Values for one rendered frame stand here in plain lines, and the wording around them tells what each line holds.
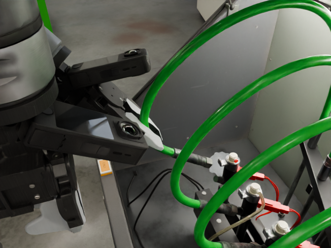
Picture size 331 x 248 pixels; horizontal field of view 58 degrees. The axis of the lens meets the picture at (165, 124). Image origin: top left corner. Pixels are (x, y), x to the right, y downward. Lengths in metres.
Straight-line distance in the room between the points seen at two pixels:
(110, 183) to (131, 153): 0.51
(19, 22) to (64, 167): 0.12
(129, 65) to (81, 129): 0.17
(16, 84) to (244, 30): 0.70
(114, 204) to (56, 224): 0.41
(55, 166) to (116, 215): 0.48
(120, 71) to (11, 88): 0.22
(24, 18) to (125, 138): 0.14
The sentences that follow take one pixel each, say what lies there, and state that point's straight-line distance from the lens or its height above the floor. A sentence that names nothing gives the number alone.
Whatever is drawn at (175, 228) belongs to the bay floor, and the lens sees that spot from 0.85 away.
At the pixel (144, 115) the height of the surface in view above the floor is 1.28.
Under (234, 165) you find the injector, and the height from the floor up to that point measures 1.12.
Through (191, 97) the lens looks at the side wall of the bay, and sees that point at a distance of 0.88.
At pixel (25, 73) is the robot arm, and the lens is 0.22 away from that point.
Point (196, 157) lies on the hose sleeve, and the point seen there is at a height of 1.16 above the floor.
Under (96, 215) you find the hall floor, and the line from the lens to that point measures 1.90.
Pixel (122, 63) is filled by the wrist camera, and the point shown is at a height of 1.37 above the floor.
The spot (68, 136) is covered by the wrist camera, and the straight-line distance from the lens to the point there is 0.26.
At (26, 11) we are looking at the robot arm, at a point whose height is 1.50.
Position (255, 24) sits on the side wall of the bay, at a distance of 0.86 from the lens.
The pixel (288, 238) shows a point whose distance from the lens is 0.33.
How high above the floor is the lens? 1.56
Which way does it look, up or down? 40 degrees down
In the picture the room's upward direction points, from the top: straight up
